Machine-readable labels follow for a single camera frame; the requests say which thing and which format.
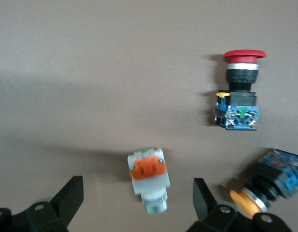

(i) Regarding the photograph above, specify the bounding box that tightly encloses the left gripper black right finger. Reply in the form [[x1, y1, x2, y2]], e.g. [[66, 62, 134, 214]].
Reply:
[[187, 178, 293, 232]]

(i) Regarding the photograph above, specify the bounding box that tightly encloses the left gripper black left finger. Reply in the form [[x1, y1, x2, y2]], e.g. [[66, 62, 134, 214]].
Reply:
[[0, 175, 85, 232]]

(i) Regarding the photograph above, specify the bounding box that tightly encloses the yellow push button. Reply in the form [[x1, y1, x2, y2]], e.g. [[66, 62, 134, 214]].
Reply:
[[229, 148, 298, 219]]

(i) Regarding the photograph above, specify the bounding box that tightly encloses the green button white orange housing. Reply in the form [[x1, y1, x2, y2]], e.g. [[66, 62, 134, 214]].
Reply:
[[127, 147, 171, 215]]

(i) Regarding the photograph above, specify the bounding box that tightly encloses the red mushroom push button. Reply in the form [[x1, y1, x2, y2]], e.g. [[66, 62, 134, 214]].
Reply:
[[214, 49, 267, 131]]

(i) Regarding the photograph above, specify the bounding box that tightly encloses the brown table mat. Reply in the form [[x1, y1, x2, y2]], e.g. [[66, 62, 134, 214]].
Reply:
[[0, 0, 298, 232]]

